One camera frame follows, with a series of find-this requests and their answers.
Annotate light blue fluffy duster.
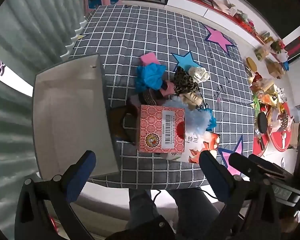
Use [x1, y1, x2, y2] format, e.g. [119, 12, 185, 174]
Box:
[163, 96, 217, 135]

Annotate beige knit cloth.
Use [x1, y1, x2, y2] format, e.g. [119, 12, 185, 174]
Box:
[179, 92, 203, 110]

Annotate white polka dot scarf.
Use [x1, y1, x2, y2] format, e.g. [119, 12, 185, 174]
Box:
[189, 67, 210, 83]

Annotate leopard print cloth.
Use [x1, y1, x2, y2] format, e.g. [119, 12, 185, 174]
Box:
[172, 66, 199, 95]

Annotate striped knit sock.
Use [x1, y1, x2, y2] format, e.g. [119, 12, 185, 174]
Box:
[128, 88, 166, 107]

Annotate blue cloth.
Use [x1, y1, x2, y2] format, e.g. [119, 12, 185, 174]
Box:
[134, 63, 166, 93]

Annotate pink black knit hat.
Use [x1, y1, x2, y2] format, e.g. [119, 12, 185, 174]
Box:
[157, 80, 175, 99]

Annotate black round pan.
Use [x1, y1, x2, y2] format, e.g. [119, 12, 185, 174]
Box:
[257, 112, 268, 134]

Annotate person's legs in jeans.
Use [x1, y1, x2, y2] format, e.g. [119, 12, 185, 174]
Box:
[107, 188, 221, 240]

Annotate white fox print bag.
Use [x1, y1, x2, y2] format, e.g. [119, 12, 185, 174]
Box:
[160, 131, 221, 164]

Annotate red patterned cardboard box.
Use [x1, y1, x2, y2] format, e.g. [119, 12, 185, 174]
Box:
[136, 105, 185, 154]

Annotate grey fabric storage box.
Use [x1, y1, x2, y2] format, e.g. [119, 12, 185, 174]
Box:
[32, 54, 119, 180]

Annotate green pleated curtain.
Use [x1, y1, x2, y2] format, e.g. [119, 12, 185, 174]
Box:
[0, 0, 84, 239]

